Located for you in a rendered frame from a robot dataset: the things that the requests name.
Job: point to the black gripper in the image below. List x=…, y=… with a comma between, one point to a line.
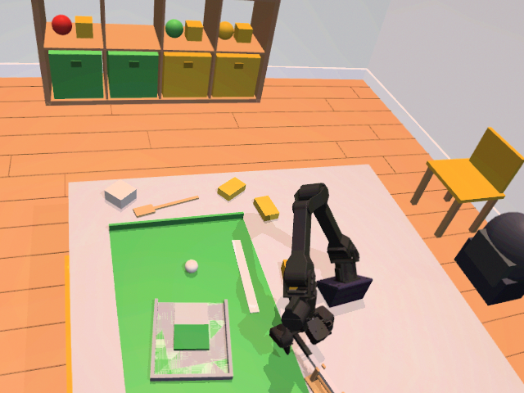
x=283, y=337

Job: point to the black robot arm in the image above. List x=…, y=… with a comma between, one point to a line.
x=299, y=271

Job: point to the green putting mat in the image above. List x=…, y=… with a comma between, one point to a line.
x=148, y=263

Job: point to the white golf ball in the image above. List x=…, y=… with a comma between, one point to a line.
x=191, y=266

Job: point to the yellow block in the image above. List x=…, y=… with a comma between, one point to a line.
x=266, y=208
x=231, y=189

